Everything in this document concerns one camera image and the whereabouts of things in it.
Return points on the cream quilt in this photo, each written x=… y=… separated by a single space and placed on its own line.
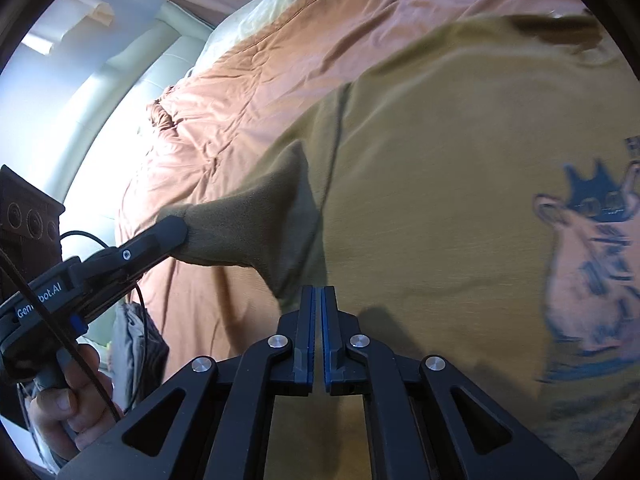
x=240 y=25

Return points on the folded grey clothes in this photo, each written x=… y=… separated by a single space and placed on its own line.
x=138 y=356

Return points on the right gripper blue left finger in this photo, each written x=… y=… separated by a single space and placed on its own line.
x=303 y=364

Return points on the orange bed blanket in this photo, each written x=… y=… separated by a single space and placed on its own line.
x=210 y=131

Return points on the mustard brown printed t-shirt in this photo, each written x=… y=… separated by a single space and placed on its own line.
x=476 y=195

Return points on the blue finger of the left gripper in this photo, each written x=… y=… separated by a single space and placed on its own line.
x=153 y=245

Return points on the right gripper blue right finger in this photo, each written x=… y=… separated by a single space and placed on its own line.
x=332 y=341

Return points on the white hanging shirt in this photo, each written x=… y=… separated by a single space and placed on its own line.
x=97 y=10

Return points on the cream padded headboard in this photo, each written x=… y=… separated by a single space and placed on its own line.
x=94 y=102

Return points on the person's left hand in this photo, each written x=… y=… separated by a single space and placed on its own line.
x=70 y=419

